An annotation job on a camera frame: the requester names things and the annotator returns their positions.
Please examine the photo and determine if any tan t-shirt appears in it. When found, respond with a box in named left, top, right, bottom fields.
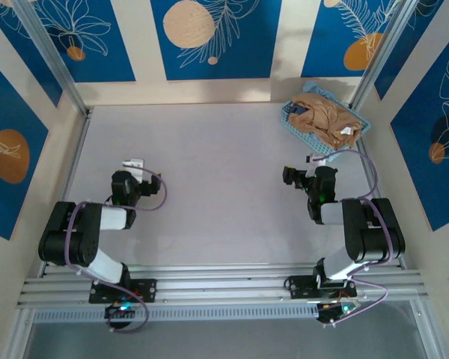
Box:
left=287, top=91, right=363, bottom=151

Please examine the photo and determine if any light blue plastic basket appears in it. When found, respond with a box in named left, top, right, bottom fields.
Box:
left=278, top=81, right=372, bottom=163

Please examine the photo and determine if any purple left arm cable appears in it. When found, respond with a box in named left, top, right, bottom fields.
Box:
left=64, top=166, right=170, bottom=334

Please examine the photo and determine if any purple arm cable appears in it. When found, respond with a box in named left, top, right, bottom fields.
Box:
left=64, top=166, right=170, bottom=334
left=313, top=148, right=390, bottom=327

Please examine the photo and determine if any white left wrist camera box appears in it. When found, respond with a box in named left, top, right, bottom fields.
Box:
left=121, top=157, right=147, bottom=170

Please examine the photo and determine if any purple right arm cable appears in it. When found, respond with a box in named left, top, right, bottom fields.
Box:
left=313, top=148, right=390, bottom=327

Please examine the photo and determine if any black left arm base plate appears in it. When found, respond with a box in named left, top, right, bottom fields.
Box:
left=88, top=277, right=159, bottom=304

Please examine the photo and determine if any blue floral wall panel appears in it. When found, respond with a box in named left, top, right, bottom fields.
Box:
left=0, top=52, right=50, bottom=242
left=390, top=22, right=449, bottom=233
left=150, top=0, right=284, bottom=81
left=32, top=0, right=137, bottom=84
left=300, top=0, right=393, bottom=79

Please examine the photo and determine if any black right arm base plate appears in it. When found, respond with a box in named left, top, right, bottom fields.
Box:
left=283, top=274, right=358, bottom=301

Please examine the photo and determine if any aluminium mounting rail beam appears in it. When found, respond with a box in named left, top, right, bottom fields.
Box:
left=16, top=263, right=426, bottom=310

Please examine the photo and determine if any grey slotted cable duct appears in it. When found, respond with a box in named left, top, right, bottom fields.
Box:
left=32, top=304, right=323, bottom=324

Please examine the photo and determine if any aluminium frame post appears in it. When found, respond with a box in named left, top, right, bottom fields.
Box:
left=348, top=0, right=423, bottom=110
left=11, top=0, right=94, bottom=117

